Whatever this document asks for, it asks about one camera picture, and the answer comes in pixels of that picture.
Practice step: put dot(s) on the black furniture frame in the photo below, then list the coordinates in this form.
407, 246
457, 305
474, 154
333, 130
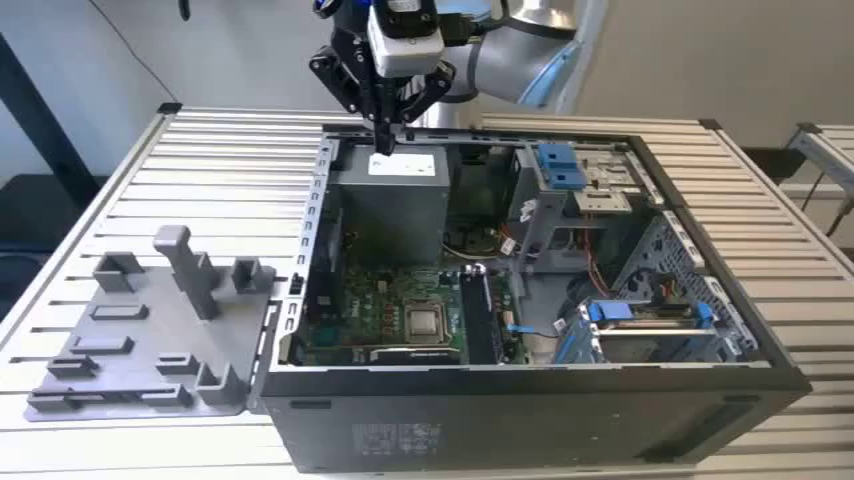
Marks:
26, 115

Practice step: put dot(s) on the small black hanging object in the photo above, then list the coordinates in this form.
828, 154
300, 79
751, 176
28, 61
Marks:
183, 7

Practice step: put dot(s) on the metal slat side table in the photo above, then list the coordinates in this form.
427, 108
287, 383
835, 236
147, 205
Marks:
823, 160

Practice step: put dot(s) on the silver CPU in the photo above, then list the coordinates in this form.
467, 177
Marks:
427, 324

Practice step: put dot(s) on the grey power supply unit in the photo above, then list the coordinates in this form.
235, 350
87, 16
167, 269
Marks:
387, 215

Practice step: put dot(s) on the grey plastic parts rack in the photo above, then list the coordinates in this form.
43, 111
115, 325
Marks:
153, 340

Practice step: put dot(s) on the blue disk carrier with disk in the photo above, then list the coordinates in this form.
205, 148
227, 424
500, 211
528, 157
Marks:
610, 311

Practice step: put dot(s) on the black open PC case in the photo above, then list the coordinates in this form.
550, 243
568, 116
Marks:
467, 425

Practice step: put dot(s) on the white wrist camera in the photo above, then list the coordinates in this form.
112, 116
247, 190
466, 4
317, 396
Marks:
407, 55

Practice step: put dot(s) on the blue plastic disk carrier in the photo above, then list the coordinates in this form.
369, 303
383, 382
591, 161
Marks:
556, 160

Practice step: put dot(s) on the CPU socket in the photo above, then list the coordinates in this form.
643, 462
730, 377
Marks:
427, 303

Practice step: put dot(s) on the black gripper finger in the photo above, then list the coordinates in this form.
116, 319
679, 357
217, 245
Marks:
433, 82
336, 70

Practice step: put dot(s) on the grey metal drive cage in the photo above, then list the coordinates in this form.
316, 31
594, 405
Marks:
547, 220

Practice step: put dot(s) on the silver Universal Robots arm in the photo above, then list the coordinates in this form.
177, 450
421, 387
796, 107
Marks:
507, 65

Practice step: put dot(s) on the black graphics card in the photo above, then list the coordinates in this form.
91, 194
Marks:
413, 354

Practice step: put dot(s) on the black RAM stick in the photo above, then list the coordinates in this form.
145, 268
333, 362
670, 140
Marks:
482, 320
116, 395

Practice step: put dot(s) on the green motherboard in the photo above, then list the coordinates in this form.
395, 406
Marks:
373, 300

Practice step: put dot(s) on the black table corner cap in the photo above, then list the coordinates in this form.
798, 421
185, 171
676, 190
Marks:
168, 107
711, 124

